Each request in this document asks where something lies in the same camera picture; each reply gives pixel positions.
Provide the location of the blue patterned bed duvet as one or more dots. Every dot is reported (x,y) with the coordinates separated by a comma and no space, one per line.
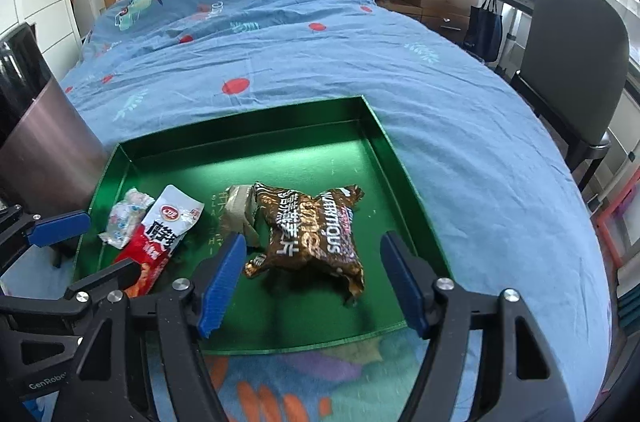
(505,208)

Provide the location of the white cartoon candy packet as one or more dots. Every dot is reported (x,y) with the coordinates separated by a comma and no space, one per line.
(125,217)

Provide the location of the long red white snack bag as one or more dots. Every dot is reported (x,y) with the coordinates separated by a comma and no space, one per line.
(154,240)

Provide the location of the grey office chair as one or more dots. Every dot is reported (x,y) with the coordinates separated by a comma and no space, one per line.
(573,73)

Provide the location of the small beige candy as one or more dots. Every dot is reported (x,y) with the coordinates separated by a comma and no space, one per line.
(239,214)

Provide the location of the black brown electric kettle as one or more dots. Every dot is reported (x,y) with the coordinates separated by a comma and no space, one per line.
(51,160)

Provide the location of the dark blue tote bag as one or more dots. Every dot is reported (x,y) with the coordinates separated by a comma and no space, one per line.
(484,34)

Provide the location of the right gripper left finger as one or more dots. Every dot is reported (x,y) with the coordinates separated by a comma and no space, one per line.
(111,378)

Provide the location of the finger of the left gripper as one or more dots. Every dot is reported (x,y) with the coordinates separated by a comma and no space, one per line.
(79,296)
(20,230)

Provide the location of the brown gold cereal bar packet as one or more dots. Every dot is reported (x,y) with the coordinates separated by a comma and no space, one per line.
(307,230)

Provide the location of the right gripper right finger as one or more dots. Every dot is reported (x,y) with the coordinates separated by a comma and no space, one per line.
(517,376)

